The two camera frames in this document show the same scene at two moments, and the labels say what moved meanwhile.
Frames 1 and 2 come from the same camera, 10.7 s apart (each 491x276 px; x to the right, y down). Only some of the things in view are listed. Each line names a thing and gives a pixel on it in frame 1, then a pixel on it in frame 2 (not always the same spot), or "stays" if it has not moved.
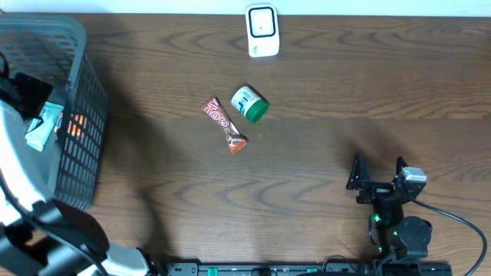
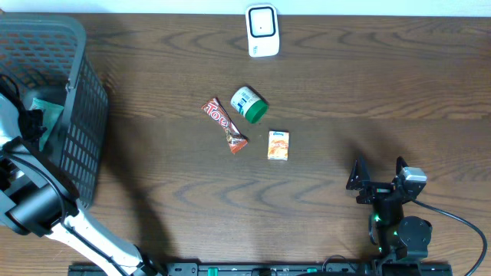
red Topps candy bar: [214, 108] stays
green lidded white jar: [246, 100] stays
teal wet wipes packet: [41, 127] stays
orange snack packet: [77, 126] to [278, 145]
